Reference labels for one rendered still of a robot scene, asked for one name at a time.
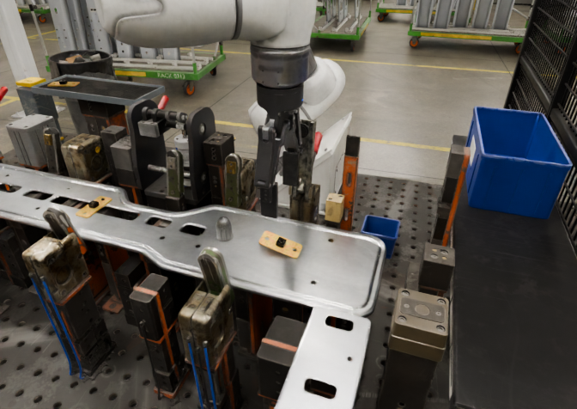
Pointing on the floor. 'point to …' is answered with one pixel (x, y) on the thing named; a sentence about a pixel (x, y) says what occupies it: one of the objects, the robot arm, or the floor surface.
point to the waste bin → (91, 68)
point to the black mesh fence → (553, 103)
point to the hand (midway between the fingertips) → (280, 190)
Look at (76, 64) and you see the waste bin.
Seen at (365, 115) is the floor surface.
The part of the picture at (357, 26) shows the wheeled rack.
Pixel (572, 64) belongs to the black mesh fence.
